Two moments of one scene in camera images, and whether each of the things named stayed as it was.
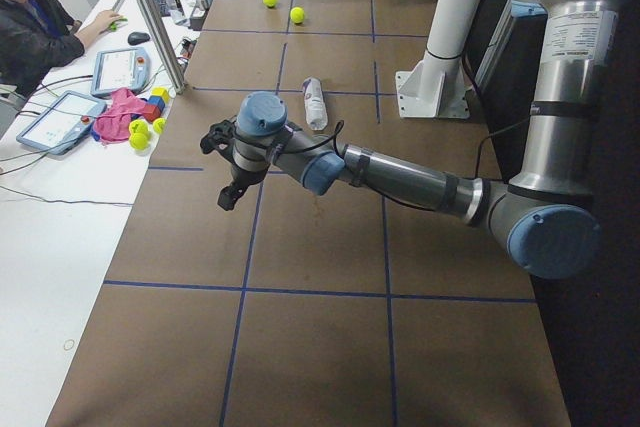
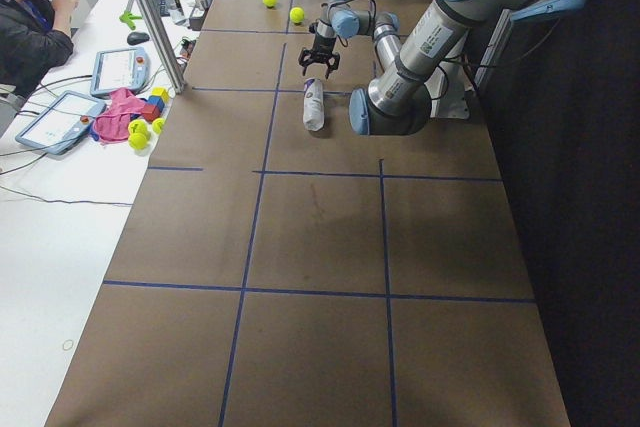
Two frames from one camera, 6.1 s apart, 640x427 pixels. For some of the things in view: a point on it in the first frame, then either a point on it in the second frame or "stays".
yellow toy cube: (161, 92) stays
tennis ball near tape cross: (297, 14) stays
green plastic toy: (113, 25) to (127, 17)
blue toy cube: (156, 101) stays
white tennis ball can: (315, 104) stays
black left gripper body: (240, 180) to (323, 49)
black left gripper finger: (229, 194) to (305, 59)
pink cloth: (114, 124) stays
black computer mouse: (138, 38) stays
